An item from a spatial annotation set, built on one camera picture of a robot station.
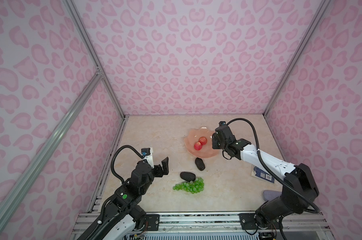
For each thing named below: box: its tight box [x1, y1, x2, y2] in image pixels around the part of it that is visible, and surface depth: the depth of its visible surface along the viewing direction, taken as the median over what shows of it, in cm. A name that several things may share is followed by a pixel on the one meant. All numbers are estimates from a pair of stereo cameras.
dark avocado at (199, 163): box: [195, 157, 206, 171], surface depth 92 cm
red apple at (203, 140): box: [198, 136, 208, 146], surface depth 102 cm
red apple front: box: [194, 141, 203, 151], surface depth 100 cm
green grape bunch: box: [173, 177, 205, 194], surface depth 83 cm
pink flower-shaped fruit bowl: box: [183, 126, 219, 158], surface depth 102 cm
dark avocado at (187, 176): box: [180, 171, 196, 182], surface depth 87 cm
